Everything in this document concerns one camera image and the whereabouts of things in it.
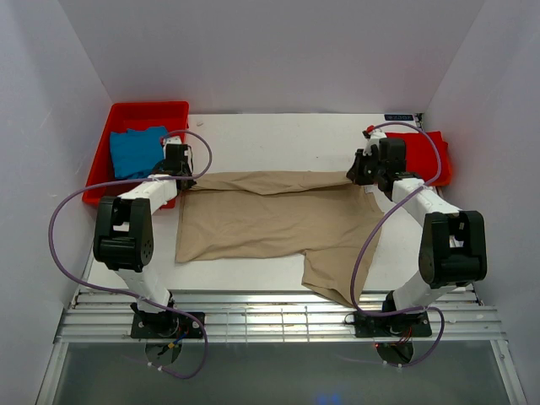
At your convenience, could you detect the beige t shirt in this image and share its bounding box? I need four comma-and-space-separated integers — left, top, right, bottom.
175, 171, 383, 306

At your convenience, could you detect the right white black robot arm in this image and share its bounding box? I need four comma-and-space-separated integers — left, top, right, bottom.
347, 132, 487, 339

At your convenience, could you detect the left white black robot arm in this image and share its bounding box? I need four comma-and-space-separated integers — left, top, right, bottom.
94, 137, 195, 338

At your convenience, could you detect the red folded t shirt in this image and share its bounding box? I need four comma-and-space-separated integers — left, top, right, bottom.
386, 131, 452, 186

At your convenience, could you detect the blue folded t shirt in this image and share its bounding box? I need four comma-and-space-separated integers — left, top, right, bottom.
110, 127, 168, 180

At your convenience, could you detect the blue label sticker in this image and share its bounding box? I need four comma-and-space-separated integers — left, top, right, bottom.
384, 114, 414, 122

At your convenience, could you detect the red plastic bin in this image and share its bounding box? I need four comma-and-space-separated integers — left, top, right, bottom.
87, 101, 189, 186

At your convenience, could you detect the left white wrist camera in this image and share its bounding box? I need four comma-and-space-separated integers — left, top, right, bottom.
160, 135, 183, 149

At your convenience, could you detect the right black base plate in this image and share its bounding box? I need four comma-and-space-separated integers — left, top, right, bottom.
345, 311, 432, 338

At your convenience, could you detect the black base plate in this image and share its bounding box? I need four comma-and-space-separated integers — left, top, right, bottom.
345, 311, 432, 338
130, 311, 205, 340

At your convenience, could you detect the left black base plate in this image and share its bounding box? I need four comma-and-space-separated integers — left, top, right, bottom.
130, 311, 205, 340

